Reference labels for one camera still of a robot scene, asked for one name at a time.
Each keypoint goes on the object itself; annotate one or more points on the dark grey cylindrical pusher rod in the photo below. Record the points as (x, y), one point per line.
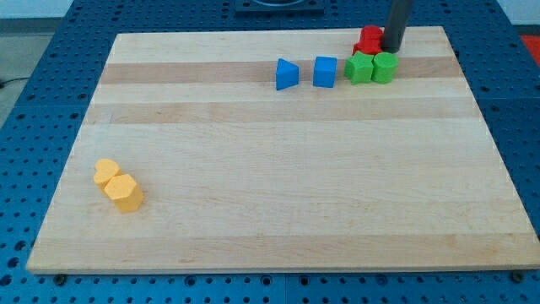
(399, 14)

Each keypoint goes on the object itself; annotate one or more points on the red circle block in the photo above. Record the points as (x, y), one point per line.
(371, 33)

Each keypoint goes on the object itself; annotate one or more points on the green circle block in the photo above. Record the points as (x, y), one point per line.
(385, 66)

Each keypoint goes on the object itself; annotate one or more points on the red star block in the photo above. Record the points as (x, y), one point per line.
(369, 47)

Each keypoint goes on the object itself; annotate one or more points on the green star block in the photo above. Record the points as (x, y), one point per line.
(359, 68)

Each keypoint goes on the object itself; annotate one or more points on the blue cube block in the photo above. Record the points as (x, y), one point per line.
(324, 72)

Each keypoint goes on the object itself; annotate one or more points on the blue triangle block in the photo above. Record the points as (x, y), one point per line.
(287, 74)

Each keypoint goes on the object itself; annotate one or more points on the wooden board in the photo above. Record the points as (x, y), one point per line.
(239, 177)

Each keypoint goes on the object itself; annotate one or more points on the yellow hexagon block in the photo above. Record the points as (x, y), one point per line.
(125, 192)

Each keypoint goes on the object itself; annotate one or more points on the yellow heart block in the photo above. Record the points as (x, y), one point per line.
(105, 169)

